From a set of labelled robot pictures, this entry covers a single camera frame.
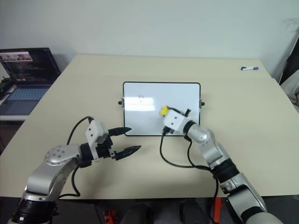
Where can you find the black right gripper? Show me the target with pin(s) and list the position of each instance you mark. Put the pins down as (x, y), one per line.
(187, 113)

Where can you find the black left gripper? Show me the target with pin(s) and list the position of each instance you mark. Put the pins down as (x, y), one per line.
(104, 149)

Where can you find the yellow whiteboard eraser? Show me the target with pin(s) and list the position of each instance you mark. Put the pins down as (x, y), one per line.
(164, 110)

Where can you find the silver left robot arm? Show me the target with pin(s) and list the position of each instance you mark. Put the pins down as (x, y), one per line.
(56, 163)

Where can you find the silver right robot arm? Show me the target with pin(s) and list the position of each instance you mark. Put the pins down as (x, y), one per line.
(217, 154)

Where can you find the small black-framed whiteboard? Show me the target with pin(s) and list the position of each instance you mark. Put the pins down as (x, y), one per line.
(149, 116)

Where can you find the purple capped whiteboard marker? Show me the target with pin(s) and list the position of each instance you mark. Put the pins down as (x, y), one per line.
(248, 68)

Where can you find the dark rounded shape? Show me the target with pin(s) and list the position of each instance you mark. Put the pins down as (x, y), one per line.
(137, 213)
(194, 211)

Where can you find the orange red plastic part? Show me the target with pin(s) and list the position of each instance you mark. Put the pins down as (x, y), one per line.
(217, 210)
(109, 215)

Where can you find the open laptop computer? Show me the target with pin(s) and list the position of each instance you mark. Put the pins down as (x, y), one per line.
(28, 77)

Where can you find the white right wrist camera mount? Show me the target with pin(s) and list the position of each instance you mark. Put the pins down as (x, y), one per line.
(174, 121)

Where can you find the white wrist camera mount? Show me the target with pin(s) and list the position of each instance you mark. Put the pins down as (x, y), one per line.
(174, 121)
(95, 133)

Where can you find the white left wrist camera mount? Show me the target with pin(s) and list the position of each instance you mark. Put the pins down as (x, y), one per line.
(95, 133)

